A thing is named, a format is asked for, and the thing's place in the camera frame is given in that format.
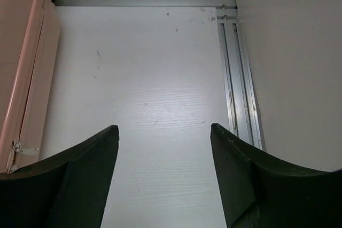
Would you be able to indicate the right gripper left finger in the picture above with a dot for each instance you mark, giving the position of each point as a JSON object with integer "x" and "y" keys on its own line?
{"x": 68, "y": 189}

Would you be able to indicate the pink hardshell suitcase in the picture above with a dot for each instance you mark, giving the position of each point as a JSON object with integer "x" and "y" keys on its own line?
{"x": 30, "y": 31}

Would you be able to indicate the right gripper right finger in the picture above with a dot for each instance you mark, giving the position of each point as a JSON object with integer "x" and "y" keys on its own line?
{"x": 260, "y": 190}

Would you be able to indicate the aluminium rail right side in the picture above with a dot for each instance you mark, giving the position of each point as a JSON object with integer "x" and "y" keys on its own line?
{"x": 242, "y": 106}

